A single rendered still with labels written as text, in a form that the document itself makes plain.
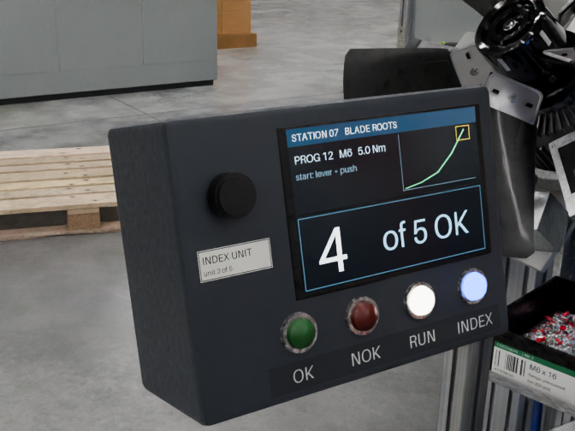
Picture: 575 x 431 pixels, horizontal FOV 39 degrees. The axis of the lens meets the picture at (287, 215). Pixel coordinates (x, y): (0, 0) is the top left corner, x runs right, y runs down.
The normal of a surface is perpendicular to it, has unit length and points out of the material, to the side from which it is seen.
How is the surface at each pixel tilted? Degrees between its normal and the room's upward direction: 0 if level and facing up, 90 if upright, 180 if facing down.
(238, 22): 90
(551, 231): 77
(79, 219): 88
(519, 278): 90
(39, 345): 0
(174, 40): 90
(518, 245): 42
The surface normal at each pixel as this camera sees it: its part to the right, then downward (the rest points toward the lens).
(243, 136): 0.51, 0.04
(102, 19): 0.54, 0.29
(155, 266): -0.86, 0.16
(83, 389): 0.02, -0.94
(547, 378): -0.69, 0.23
